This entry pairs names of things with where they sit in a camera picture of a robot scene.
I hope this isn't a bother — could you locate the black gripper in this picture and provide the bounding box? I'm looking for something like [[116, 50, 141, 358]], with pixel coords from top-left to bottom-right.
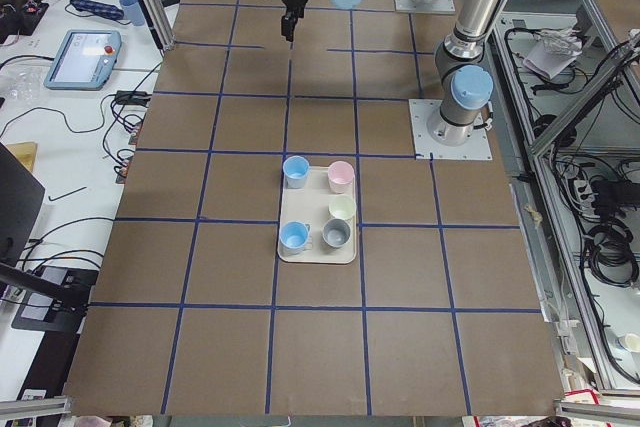
[[280, 0, 308, 42]]

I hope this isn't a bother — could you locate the blue plastic cup near centre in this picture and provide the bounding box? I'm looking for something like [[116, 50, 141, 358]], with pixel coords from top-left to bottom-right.
[[282, 155, 310, 189]]

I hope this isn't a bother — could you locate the blue plastic cup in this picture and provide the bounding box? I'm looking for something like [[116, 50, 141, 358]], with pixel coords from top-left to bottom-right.
[[279, 221, 312, 256], [282, 155, 310, 189]]

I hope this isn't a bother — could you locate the blue cup on desk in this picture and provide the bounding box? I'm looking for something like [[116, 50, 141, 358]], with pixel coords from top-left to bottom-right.
[[119, 0, 145, 26]]

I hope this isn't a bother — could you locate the pink plastic cup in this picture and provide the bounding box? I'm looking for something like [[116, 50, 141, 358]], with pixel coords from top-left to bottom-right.
[[327, 160, 355, 194]]

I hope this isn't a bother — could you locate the cream plastic cup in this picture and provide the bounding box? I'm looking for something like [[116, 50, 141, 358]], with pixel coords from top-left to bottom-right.
[[328, 194, 357, 222]]

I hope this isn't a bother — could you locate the blue plastic cup outer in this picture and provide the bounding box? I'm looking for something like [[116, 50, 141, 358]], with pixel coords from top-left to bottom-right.
[[279, 221, 312, 256]]

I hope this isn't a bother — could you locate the grey plastic cup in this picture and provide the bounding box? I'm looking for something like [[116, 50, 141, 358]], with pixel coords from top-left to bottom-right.
[[322, 218, 351, 249]]

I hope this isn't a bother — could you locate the cream plastic tray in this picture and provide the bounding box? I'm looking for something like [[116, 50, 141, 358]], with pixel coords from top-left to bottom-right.
[[277, 166, 358, 264]]

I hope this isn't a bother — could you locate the blue teach pendant near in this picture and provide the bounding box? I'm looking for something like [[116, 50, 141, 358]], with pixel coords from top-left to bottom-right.
[[44, 29, 122, 91]]

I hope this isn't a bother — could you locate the black allen key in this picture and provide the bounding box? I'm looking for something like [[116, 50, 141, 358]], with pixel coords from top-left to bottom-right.
[[47, 186, 87, 202]]

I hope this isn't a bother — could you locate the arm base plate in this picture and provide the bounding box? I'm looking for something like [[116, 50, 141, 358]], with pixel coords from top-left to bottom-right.
[[409, 99, 493, 161], [394, 0, 455, 15]]

